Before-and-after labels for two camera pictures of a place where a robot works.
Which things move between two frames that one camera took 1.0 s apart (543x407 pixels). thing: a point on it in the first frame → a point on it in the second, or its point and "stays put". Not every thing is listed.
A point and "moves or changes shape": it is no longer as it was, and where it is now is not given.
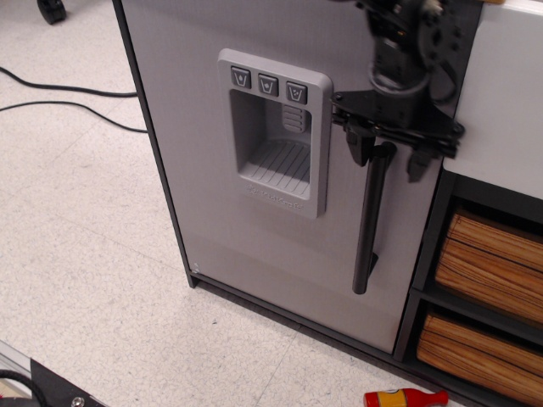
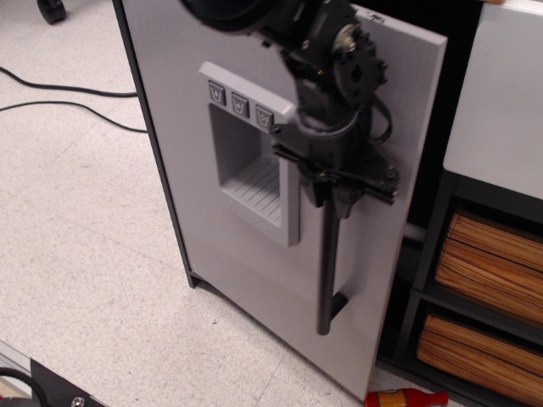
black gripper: [413, 119] → [342, 158]
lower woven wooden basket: [501, 362] stays put
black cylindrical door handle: [372, 215] → [330, 305]
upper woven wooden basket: [495, 264] stays put
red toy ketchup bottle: [405, 398] stays put
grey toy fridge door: [241, 94] moves or changes shape
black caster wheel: [53, 11] stays put
